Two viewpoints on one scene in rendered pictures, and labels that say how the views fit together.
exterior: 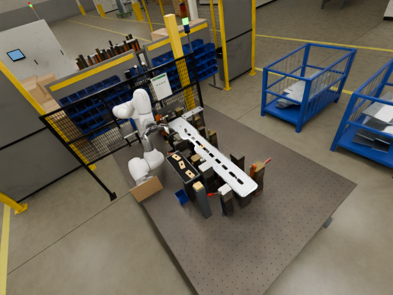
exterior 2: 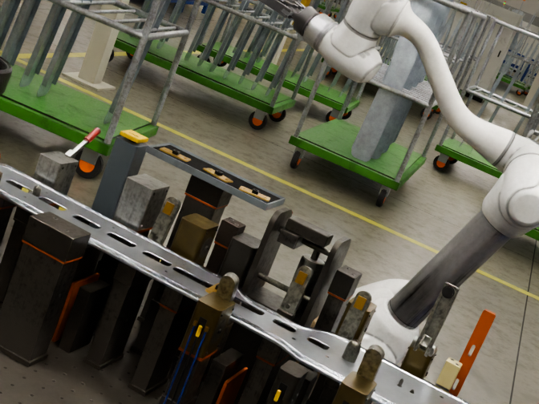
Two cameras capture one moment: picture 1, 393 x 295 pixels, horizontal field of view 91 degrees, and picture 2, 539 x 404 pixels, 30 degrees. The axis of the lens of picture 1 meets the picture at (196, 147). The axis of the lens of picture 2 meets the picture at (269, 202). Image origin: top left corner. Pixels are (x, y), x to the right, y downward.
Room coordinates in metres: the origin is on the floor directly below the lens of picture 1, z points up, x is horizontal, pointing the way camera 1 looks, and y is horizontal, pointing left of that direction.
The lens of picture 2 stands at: (2.86, -1.76, 1.81)
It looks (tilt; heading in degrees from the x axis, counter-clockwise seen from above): 14 degrees down; 129
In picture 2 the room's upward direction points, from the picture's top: 22 degrees clockwise
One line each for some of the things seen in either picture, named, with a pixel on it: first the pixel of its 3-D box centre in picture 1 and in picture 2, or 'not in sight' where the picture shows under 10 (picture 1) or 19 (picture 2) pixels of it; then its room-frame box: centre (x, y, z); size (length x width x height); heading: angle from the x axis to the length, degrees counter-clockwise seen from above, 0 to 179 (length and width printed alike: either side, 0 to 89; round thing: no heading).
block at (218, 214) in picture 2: (188, 181); (185, 252); (1.12, 0.16, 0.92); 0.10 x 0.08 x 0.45; 22
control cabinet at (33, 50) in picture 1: (35, 55); not in sight; (7.27, 4.18, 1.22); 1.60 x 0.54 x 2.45; 117
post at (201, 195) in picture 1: (203, 201); (106, 213); (0.88, 0.06, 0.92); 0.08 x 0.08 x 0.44; 22
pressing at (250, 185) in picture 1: (203, 147); (209, 288); (1.45, -0.07, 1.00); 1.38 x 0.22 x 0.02; 22
